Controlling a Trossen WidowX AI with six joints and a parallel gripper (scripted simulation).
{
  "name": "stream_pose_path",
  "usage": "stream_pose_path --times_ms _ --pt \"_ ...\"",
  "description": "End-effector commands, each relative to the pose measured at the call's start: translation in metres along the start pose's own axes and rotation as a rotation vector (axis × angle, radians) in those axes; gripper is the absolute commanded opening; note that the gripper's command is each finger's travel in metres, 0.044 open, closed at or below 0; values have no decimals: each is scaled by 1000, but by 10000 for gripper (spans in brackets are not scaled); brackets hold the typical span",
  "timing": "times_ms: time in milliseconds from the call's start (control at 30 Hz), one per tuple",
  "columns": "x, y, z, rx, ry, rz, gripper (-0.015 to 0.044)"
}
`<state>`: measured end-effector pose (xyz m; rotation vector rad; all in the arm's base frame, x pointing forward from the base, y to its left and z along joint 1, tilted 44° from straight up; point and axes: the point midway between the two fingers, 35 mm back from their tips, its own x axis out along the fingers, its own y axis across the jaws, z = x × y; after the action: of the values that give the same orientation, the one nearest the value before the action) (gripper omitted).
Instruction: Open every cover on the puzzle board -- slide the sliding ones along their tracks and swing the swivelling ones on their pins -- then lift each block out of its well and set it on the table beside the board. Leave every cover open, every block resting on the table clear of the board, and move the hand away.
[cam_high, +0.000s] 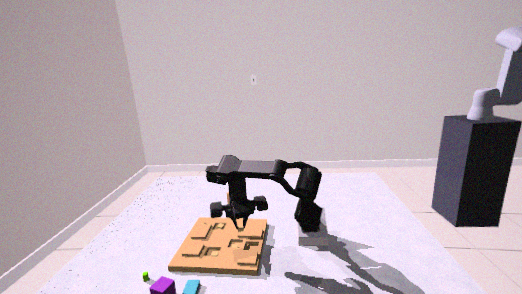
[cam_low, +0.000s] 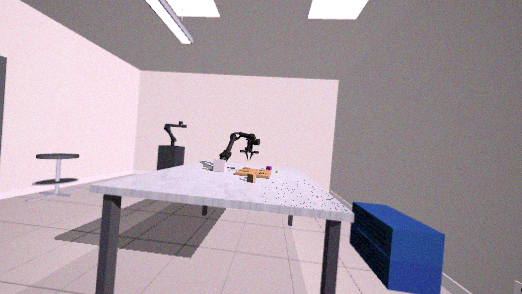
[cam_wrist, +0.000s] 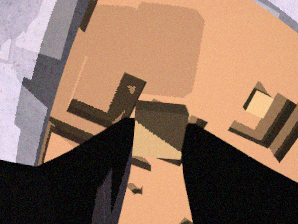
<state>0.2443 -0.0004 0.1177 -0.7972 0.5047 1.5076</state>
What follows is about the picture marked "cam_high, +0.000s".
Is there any purple cube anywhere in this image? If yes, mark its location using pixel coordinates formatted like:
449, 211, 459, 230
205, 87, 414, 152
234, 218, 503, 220
150, 276, 177, 294

